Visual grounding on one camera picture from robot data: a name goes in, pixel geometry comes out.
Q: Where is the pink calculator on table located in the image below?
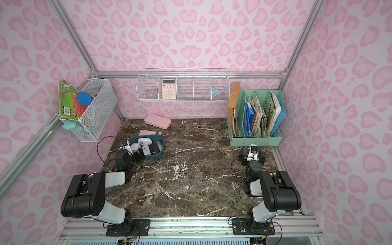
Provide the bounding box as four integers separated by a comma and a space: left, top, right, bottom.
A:
138, 130, 162, 136

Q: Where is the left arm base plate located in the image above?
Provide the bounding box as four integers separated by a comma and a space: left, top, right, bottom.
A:
106, 219, 151, 237

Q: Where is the white mouse in box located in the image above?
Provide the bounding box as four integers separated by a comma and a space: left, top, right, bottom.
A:
130, 143, 141, 153

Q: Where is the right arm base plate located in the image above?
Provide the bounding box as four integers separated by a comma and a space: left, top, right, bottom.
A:
228, 217, 276, 236

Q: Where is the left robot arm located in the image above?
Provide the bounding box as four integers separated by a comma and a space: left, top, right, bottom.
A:
60, 148, 145, 235

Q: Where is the white mouse with buttons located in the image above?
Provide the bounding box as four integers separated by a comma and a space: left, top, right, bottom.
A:
138, 137, 153, 146

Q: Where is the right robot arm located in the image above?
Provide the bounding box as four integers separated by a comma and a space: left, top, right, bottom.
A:
238, 150, 302, 234

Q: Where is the pink pencil case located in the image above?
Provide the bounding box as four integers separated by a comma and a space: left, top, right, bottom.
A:
144, 114, 172, 129

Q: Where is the green file organizer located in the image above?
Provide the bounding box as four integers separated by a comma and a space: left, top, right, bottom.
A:
227, 90, 284, 147

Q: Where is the blue round lid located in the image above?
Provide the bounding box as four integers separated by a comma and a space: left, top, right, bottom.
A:
77, 92, 93, 106

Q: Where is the brown folder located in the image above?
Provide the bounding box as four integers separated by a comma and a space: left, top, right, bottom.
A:
227, 82, 241, 137

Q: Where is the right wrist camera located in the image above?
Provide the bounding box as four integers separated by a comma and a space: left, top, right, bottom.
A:
247, 145, 258, 161

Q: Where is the pink calculator in shelf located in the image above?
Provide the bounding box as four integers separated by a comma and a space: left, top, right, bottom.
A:
161, 79, 177, 100

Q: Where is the mint green clip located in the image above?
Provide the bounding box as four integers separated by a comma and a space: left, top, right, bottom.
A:
62, 120, 77, 131

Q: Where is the green packaged item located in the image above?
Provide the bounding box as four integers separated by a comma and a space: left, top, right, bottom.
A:
59, 80, 79, 119

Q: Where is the white wire wall shelf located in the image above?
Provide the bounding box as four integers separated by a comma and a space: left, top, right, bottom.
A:
136, 68, 231, 102

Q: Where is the light blue folder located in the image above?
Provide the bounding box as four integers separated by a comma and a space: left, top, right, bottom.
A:
270, 104, 287, 136

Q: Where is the white mesh side basket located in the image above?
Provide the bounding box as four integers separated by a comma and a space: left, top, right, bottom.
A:
60, 78, 117, 143

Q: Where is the teal storage box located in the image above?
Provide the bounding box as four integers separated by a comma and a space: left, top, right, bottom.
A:
120, 135, 164, 160

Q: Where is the white papers stack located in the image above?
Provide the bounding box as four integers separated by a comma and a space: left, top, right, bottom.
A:
266, 92, 281, 136

